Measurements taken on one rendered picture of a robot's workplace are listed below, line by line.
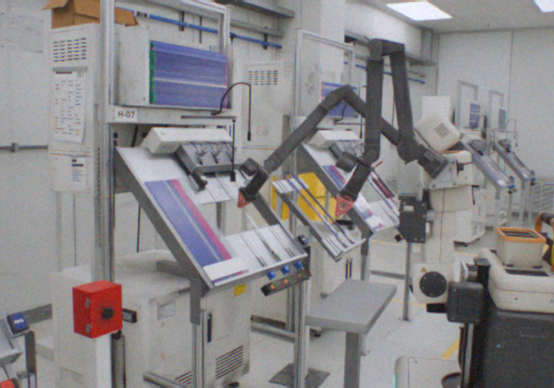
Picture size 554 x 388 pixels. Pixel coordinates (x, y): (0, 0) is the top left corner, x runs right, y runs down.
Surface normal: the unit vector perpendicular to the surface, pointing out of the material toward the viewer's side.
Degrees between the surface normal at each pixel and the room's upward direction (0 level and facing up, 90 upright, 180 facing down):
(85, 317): 90
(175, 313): 90
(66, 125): 95
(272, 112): 90
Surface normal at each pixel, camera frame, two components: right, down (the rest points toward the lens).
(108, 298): 0.83, 0.08
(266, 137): -0.56, 0.08
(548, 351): -0.22, 0.11
